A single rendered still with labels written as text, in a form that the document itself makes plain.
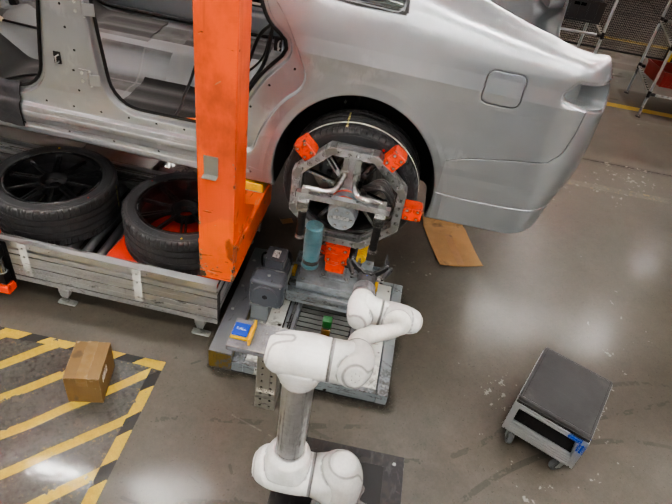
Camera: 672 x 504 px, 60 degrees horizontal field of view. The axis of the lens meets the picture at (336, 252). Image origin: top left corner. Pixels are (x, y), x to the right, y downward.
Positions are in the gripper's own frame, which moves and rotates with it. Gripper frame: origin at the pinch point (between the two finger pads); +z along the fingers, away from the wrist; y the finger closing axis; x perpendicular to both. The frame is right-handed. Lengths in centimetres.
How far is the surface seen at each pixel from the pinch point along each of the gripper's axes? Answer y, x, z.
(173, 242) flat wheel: -97, -33, 17
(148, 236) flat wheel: -110, -33, 17
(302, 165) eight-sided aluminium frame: -40, 17, 33
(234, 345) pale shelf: -50, -38, -34
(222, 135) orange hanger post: -65, 46, -4
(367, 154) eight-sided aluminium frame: -11.2, 29.2, 32.7
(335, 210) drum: -20.1, 6.2, 18.1
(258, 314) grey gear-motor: -52, -70, 17
